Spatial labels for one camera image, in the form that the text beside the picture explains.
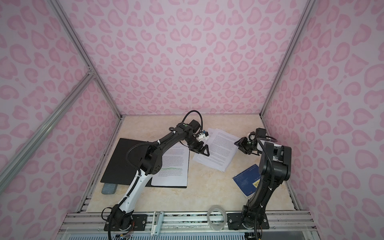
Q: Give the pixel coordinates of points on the aluminium corner post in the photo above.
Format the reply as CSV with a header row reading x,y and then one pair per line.
x,y
293,43
79,46

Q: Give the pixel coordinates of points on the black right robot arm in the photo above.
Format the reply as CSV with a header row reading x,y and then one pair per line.
x,y
274,168

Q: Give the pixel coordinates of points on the right back aluminium corner post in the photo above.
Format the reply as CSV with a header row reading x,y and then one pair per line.
x,y
293,43

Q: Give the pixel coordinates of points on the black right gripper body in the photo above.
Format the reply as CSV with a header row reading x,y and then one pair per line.
x,y
248,147

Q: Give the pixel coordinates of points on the grey sponge block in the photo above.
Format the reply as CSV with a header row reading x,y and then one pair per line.
x,y
109,189

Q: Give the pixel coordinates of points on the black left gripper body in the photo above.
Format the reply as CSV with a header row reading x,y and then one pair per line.
x,y
196,145

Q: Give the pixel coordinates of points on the blue booklet with yellow label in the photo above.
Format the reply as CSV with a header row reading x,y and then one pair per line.
x,y
248,180

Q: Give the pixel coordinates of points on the white folder with black inside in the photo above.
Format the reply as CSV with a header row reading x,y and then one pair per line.
x,y
118,170

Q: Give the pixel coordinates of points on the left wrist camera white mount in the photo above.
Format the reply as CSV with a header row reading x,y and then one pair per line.
x,y
202,135

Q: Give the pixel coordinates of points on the printed paper sheet green highlight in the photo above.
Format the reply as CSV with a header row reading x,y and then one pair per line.
x,y
174,171

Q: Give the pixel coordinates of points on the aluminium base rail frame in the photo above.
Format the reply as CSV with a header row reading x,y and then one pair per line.
x,y
281,225

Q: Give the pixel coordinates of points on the left back aluminium corner post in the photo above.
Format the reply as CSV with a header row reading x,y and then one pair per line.
x,y
79,46

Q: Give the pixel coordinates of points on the clear tape roll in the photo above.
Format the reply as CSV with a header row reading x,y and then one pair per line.
x,y
217,218

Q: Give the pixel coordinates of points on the diagonal aluminium frame bar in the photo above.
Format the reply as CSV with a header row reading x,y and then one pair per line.
x,y
23,155

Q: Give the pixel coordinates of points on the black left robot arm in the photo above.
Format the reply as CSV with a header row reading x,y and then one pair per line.
x,y
121,215

